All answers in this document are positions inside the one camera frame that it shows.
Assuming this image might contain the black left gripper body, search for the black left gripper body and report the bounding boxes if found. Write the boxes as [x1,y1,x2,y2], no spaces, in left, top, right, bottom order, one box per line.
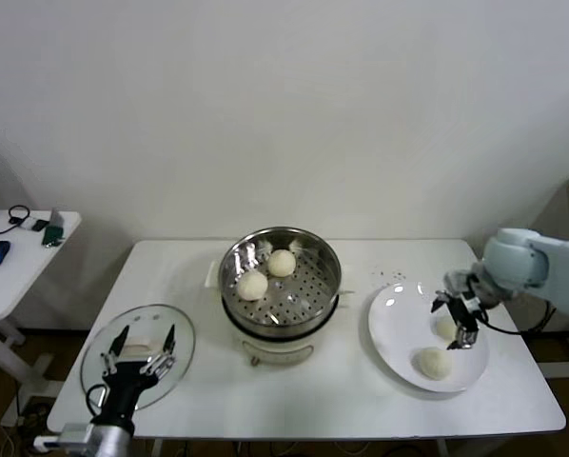
[92,361,158,425]

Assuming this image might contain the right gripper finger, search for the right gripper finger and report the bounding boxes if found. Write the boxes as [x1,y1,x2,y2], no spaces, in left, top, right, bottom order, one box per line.
[445,329,480,352]
[429,288,456,314]

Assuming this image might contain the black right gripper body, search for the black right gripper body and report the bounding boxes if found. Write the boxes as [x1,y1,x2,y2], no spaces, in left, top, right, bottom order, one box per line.
[449,292,483,333]

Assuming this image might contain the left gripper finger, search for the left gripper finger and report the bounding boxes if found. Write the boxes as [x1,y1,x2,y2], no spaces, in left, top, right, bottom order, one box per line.
[140,323,177,377]
[99,325,130,377]

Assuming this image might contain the round glass pot lid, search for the round glass pot lid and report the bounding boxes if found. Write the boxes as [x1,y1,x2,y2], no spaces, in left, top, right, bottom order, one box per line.
[79,304,197,411]

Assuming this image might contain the white steamed baozi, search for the white steamed baozi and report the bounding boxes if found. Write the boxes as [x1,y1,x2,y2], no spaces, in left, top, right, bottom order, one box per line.
[266,248,297,278]
[434,317,458,342]
[411,347,454,381]
[236,270,269,302]

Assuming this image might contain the stainless steel steamer basket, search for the stainless steel steamer basket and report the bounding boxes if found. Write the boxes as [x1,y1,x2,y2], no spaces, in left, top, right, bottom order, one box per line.
[204,227,358,334]

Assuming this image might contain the large white plate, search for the large white plate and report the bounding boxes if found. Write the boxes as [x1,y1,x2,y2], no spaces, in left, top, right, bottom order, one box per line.
[367,281,490,394]

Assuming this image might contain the scattered dark crumbs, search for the scattered dark crumbs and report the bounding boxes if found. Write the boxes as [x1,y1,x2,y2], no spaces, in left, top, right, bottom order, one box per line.
[369,268,407,287]

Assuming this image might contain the white electric cooker base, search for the white electric cooker base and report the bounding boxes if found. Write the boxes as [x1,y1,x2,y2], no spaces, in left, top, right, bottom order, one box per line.
[221,292,352,368]

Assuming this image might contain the white side table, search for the white side table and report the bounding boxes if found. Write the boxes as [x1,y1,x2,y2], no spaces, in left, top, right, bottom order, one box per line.
[0,209,83,432]

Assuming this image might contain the green circuit board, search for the green circuit board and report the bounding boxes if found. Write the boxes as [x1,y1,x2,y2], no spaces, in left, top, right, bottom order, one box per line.
[42,224,67,249]

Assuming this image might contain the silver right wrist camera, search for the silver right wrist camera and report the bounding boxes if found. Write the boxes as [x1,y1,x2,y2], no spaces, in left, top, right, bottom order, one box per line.
[443,268,479,291]

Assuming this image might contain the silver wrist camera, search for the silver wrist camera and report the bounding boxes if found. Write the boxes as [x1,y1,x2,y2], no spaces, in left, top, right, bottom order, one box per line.
[443,268,479,291]
[32,422,95,451]

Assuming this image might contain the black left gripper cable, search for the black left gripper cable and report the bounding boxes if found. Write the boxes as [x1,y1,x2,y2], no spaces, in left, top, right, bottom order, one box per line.
[85,383,108,418]

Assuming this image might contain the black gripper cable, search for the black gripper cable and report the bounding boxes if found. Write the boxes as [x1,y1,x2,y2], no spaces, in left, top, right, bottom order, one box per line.
[475,313,536,337]
[85,383,108,418]

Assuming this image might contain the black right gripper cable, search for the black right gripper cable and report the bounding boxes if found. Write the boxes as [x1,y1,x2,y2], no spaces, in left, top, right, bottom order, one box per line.
[475,313,536,337]

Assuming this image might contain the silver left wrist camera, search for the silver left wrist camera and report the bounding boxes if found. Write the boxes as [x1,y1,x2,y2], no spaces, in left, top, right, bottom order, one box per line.
[32,422,95,451]

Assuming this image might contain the black cable with plug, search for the black cable with plug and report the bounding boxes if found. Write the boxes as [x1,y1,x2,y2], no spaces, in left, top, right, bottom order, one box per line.
[534,304,559,334]

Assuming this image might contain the tangled floor cables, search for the tangled floor cables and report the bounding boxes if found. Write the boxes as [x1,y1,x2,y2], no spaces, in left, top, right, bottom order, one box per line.
[0,402,60,457]

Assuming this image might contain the thin black looped cable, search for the thin black looped cable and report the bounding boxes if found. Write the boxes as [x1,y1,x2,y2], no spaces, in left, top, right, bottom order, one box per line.
[0,204,32,238]

